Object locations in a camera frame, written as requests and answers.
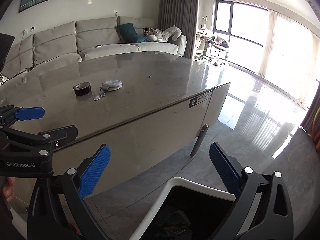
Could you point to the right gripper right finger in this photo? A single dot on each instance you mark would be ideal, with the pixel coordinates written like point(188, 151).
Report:
point(230, 175)

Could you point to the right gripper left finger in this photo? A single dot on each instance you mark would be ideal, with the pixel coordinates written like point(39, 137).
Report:
point(92, 172)

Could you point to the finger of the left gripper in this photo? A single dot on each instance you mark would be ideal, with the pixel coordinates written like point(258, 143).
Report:
point(11, 114)
point(56, 138)

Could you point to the white trash bin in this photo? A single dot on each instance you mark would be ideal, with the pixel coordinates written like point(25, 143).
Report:
point(188, 210)

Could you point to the person's left hand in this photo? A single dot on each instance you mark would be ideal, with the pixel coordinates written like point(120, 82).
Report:
point(8, 189)

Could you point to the black tape roll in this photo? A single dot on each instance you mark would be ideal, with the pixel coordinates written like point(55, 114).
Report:
point(82, 89)

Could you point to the light grey sectional sofa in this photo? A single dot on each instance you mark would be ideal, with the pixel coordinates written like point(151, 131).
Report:
point(79, 41)

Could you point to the grey oval coffee table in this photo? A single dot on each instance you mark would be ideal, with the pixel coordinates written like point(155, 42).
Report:
point(154, 125)

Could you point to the white swivel stool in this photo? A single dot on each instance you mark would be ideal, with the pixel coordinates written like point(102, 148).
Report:
point(219, 45)

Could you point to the teal throw pillow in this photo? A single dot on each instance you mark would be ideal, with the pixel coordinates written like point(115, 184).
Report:
point(129, 34)

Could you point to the sheer white curtain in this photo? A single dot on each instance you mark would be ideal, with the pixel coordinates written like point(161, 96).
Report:
point(291, 59)

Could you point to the patterned cushion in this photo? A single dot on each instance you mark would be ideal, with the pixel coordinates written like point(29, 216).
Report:
point(149, 31)

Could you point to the white plush toy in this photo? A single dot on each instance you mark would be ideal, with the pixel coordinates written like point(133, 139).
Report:
point(164, 36)

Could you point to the grey brown curtain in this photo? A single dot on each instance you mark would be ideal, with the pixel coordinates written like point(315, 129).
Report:
point(183, 14)

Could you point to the silver round keychain case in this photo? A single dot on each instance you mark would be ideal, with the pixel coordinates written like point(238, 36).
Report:
point(108, 86)

